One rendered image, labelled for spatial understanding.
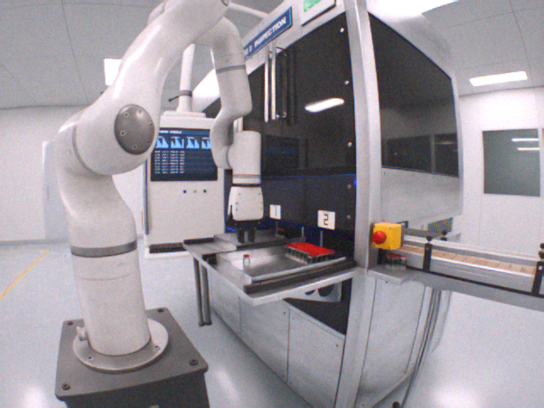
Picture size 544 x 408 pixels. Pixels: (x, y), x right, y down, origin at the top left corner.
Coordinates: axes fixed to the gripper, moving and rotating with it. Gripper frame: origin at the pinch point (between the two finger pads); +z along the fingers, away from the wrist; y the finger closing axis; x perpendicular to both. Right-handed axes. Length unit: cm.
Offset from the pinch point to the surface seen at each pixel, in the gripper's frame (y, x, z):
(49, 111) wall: 220, -534, -179
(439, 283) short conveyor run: -42, 44, 12
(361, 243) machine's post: -30.9, 19.5, 2.3
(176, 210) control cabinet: 5, -80, -1
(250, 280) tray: 6.4, 14.9, 8.4
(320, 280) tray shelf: -12.9, 20.3, 10.7
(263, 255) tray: -12.2, -9.9, 10.0
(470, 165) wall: -490, -72, -67
